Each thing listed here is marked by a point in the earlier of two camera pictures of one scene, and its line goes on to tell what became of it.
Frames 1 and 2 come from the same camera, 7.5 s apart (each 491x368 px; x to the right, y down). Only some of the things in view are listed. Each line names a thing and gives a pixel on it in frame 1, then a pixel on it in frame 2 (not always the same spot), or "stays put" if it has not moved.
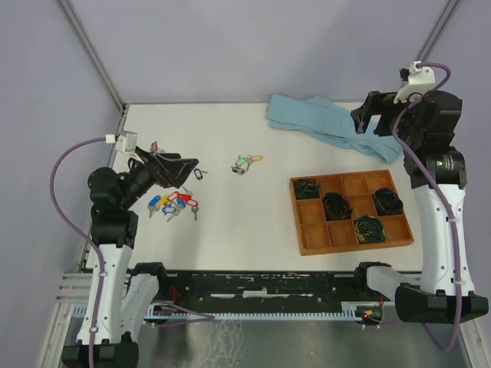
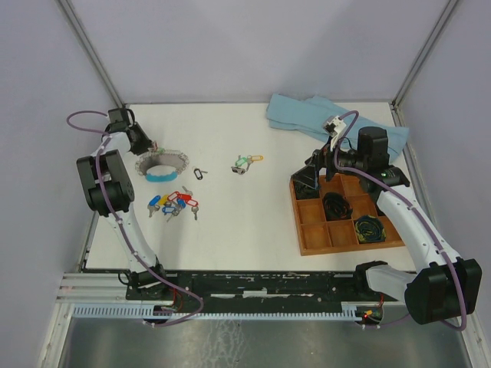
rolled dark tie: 307,188 stays put
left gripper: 166,169 -> 146,142
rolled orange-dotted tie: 336,206 stays put
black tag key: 198,173 stays put
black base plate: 235,286 stays put
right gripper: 377,103 -> 321,158
